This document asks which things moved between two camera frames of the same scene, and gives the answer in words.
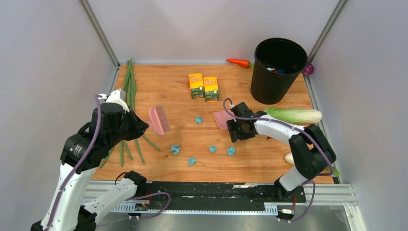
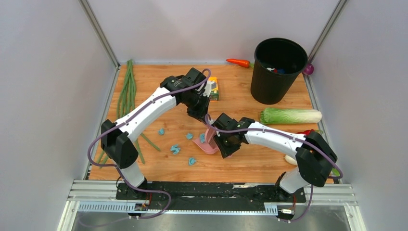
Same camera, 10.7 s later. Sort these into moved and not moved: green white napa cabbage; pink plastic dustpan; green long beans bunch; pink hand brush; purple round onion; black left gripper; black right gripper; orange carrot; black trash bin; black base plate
Moved: black right gripper; pink hand brush; black left gripper; pink plastic dustpan
Not moved: green long beans bunch; black base plate; purple round onion; black trash bin; orange carrot; green white napa cabbage
